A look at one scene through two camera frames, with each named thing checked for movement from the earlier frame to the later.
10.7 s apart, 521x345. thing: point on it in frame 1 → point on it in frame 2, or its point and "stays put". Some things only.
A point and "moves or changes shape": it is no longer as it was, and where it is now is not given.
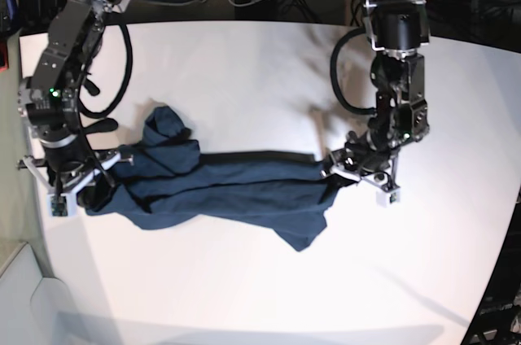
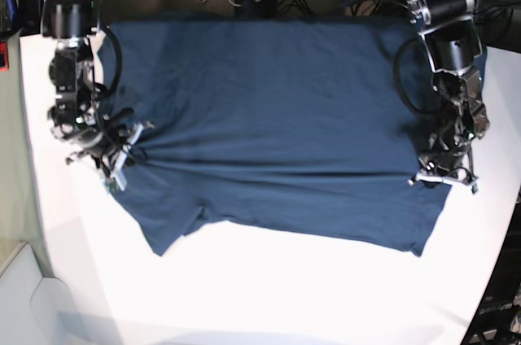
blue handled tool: (11, 4) stays put
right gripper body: (363, 156) → (449, 149)
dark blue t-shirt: (166, 180) moves or changes shape
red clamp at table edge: (4, 61) stays put
